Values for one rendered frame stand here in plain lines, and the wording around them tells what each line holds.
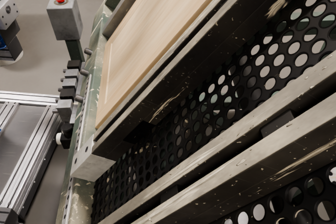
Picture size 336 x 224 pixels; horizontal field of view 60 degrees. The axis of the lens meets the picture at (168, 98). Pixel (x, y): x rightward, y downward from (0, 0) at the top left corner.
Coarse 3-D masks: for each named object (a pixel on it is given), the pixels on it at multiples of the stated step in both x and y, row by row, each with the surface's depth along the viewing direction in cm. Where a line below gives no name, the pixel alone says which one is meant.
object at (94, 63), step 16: (96, 16) 144; (96, 32) 130; (96, 48) 118; (96, 64) 111; (96, 80) 106; (96, 96) 101; (80, 112) 101; (96, 128) 93; (80, 144) 87; (64, 176) 88; (64, 192) 83; (80, 192) 77; (80, 208) 74
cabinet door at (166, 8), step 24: (144, 0) 100; (168, 0) 82; (192, 0) 68; (120, 24) 113; (144, 24) 91; (168, 24) 75; (120, 48) 102; (144, 48) 83; (168, 48) 71; (120, 72) 92; (144, 72) 77; (120, 96) 84; (96, 120) 93
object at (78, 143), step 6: (90, 78) 107; (84, 96) 102; (84, 102) 99; (84, 108) 97; (84, 114) 95; (78, 126) 94; (78, 132) 92; (78, 138) 89; (78, 144) 87; (72, 180) 79; (72, 186) 78; (72, 192) 77; (66, 198) 77; (66, 204) 76; (66, 210) 74; (66, 216) 72; (66, 222) 72
